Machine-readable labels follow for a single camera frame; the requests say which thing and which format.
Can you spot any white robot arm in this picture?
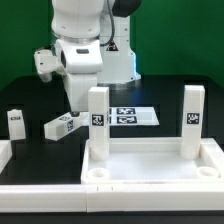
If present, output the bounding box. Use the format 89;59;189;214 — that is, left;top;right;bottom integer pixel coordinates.
34;0;142;113

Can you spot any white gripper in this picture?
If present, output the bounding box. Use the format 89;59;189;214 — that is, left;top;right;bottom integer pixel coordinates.
34;49;97;117

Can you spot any white desk top tray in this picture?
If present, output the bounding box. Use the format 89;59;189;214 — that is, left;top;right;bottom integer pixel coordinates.
81;137;224;184

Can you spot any white front fence bar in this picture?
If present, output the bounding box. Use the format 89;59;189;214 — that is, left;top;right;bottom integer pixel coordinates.
0;183;224;213

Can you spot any white marker sheet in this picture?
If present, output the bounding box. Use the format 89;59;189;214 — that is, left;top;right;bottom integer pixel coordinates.
88;107;159;126

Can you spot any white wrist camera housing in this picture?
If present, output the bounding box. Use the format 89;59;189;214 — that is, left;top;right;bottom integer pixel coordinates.
55;39;103;74

